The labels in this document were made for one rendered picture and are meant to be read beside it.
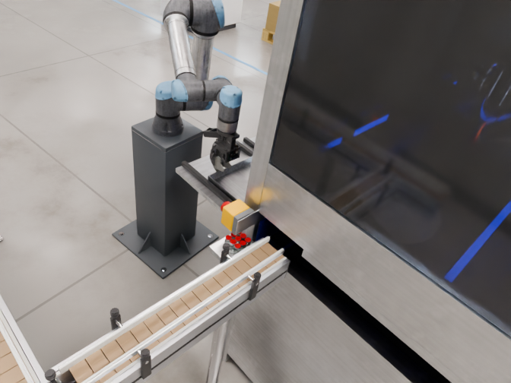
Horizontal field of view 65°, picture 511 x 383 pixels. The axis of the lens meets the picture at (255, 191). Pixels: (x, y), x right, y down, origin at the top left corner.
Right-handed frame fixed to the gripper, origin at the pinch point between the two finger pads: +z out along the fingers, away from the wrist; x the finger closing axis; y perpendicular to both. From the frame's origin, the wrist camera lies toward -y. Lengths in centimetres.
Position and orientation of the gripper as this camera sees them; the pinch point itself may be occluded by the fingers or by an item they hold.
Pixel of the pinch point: (217, 169)
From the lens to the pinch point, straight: 158.3
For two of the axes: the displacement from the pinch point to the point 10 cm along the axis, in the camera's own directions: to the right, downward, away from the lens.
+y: 6.8, 5.6, -4.8
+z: -1.6, 7.5, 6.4
